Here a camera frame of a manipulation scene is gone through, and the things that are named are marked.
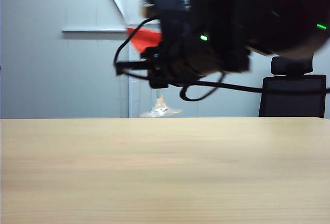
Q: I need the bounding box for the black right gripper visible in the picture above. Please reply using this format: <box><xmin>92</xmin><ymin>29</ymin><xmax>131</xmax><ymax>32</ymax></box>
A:
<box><xmin>114</xmin><ymin>40</ymin><xmax>216</xmax><ymax>89</ymax></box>

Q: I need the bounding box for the clear wine glass red liquid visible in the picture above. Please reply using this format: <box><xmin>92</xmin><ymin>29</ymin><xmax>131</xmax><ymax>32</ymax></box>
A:
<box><xmin>123</xmin><ymin>0</ymin><xmax>184</xmax><ymax>118</ymax></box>

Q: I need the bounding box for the black mesh office chair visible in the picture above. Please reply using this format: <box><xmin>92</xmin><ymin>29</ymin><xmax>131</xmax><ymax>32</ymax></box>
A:
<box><xmin>258</xmin><ymin>56</ymin><xmax>328</xmax><ymax>118</ymax></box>

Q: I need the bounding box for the thin black camera cable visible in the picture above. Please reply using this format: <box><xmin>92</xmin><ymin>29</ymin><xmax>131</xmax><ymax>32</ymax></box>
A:
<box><xmin>113</xmin><ymin>15</ymin><xmax>161</xmax><ymax>68</ymax></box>

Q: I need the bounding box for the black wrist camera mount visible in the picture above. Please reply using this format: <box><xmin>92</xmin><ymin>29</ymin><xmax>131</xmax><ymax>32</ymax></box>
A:
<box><xmin>154</xmin><ymin>0</ymin><xmax>193</xmax><ymax>45</ymax></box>

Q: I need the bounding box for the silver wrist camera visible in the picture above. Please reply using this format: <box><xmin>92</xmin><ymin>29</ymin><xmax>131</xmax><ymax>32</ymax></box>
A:
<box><xmin>140</xmin><ymin>0</ymin><xmax>160</xmax><ymax>19</ymax></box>

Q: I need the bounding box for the white horizontal wall rail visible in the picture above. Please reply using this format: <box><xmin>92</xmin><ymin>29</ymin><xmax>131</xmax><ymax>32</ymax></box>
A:
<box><xmin>61</xmin><ymin>28</ymin><xmax>129</xmax><ymax>34</ymax></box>

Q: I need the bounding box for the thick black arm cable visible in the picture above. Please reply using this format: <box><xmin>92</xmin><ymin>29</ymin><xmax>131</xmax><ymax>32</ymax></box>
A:
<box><xmin>179</xmin><ymin>72</ymin><xmax>330</xmax><ymax>102</ymax></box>

